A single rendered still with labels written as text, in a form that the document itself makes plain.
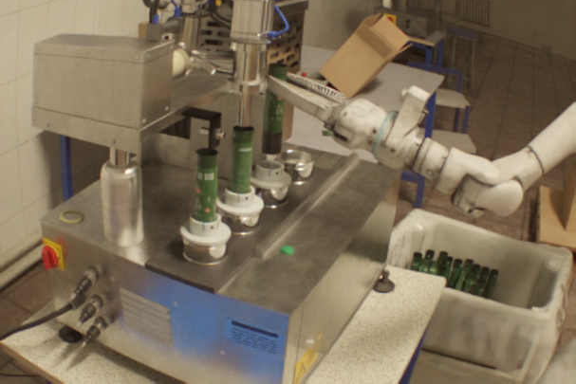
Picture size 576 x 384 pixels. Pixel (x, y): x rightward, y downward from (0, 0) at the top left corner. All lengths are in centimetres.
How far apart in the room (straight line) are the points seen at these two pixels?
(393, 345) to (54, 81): 82
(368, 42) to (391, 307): 146
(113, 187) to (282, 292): 29
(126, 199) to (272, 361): 32
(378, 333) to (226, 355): 43
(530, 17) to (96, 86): 1040
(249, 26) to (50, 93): 34
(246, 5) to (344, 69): 181
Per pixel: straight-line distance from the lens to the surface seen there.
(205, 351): 103
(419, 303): 147
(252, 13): 96
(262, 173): 115
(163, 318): 103
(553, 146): 112
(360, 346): 131
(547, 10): 1112
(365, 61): 271
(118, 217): 103
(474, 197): 104
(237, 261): 100
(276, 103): 111
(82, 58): 99
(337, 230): 113
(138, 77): 93
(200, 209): 96
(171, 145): 133
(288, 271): 101
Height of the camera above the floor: 154
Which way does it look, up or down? 23 degrees down
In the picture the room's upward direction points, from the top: 5 degrees clockwise
